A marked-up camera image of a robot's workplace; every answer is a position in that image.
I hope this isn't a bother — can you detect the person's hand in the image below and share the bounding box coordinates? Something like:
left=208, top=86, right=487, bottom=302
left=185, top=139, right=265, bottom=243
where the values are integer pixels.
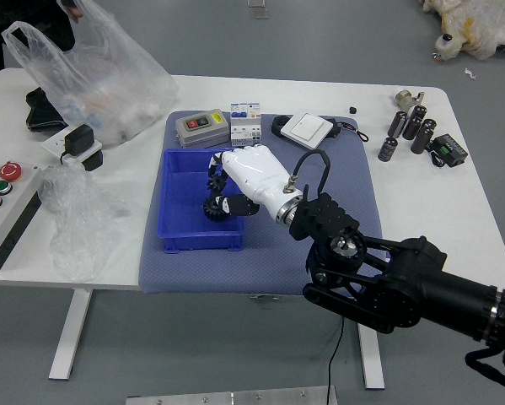
left=64, top=2, right=85, bottom=24

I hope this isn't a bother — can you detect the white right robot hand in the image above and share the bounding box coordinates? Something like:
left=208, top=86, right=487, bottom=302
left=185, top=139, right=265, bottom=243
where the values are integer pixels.
left=207, top=143, right=304, bottom=219

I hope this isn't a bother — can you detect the big black gear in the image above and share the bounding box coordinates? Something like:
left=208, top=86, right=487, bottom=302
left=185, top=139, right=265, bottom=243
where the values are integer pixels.
left=202, top=197, right=228, bottom=224

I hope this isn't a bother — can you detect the blue plastic box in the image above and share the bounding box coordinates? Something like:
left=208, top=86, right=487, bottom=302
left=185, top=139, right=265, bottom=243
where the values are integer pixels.
left=157, top=147, right=247, bottom=254

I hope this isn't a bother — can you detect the grey multi-button control box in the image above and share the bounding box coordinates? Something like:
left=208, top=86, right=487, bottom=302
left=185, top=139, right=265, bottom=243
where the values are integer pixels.
left=0, top=154, right=45, bottom=272

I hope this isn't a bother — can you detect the white circuit breaker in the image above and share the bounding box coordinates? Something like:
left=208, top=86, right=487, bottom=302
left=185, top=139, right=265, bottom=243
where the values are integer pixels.
left=229, top=102, right=263, bottom=149

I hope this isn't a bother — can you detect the large clear plastic bag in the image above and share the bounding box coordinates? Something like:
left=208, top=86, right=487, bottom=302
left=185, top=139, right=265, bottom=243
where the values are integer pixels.
left=1, top=0, right=180, bottom=147

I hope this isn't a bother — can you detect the blue-grey padded mat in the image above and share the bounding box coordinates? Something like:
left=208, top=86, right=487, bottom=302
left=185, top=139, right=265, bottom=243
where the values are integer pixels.
left=137, top=110, right=390, bottom=296

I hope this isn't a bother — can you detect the black power adapter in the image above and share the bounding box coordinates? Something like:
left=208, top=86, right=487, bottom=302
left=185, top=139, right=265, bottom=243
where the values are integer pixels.
left=59, top=124, right=95, bottom=165

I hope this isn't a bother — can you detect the white power strip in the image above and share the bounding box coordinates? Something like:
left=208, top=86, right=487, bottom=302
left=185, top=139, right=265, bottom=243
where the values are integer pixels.
left=40, top=132, right=104, bottom=164

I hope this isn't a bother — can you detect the black block plug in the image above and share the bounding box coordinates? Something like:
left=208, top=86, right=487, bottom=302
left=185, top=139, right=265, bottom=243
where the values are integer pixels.
left=83, top=149, right=105, bottom=172

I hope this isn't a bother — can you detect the metal floor fixture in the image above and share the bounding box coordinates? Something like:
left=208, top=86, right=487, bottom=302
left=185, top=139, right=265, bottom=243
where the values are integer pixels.
left=246, top=0, right=269, bottom=19

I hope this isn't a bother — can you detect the silver metal fitting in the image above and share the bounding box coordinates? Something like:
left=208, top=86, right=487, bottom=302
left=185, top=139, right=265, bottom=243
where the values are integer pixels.
left=394, top=89, right=426, bottom=110

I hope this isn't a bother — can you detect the crumpled clear plastic wrap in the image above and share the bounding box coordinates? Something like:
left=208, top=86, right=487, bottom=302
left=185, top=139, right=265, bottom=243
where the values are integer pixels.
left=39, top=164, right=122, bottom=284

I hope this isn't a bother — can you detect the black module with green terminal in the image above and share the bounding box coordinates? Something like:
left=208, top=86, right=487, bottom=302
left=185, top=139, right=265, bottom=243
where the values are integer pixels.
left=428, top=133, right=468, bottom=168

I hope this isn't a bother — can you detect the white table leg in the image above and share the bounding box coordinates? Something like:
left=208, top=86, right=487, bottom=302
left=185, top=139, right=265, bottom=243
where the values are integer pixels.
left=48, top=289, right=94, bottom=381
left=356, top=322, right=386, bottom=390

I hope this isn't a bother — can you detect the plush toy in plastic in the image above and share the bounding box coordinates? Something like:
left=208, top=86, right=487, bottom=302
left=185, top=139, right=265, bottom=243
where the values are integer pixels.
left=418, top=0, right=505, bottom=61

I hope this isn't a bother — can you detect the black ring part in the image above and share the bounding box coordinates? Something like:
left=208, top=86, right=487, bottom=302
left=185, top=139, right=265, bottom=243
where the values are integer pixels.
left=271, top=115, right=293, bottom=138

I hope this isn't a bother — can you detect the white wall switch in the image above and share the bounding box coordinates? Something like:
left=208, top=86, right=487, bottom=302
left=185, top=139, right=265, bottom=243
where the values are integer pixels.
left=279, top=112, right=336, bottom=151

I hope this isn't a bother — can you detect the grey two-button switch box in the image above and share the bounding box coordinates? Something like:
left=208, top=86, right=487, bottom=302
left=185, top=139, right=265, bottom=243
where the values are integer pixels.
left=175, top=108, right=231, bottom=149

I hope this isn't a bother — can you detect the small black wired module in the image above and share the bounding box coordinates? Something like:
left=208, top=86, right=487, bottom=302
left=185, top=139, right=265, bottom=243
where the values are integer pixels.
left=330, top=119, right=369, bottom=143

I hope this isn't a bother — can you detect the black floor cable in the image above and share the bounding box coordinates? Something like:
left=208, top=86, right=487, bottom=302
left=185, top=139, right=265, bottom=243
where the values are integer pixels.
left=327, top=316, right=347, bottom=405

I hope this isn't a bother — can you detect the grey metal base plate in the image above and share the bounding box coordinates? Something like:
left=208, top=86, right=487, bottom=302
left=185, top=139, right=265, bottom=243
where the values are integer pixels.
left=125, top=386, right=338, bottom=405

